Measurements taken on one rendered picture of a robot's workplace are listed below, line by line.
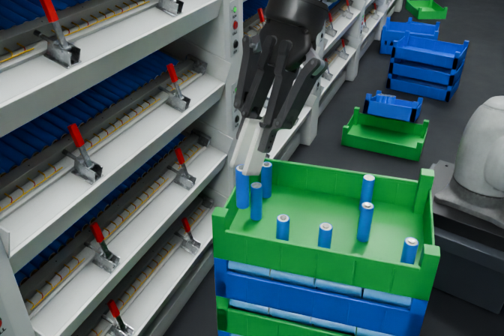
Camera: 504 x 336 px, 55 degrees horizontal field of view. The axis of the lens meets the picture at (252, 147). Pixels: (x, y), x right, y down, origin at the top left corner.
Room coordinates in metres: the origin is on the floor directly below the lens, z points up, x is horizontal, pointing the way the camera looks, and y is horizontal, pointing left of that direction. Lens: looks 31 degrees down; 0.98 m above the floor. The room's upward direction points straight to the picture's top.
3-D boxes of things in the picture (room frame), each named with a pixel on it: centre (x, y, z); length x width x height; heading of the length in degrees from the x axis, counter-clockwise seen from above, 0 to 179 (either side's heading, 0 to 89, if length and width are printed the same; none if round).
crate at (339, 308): (0.58, -0.11, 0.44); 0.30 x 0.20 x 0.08; 74
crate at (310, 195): (0.58, -0.11, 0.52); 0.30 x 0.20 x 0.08; 74
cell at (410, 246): (0.48, -0.21, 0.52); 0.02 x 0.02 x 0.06
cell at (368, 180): (0.63, -0.18, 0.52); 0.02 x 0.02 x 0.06
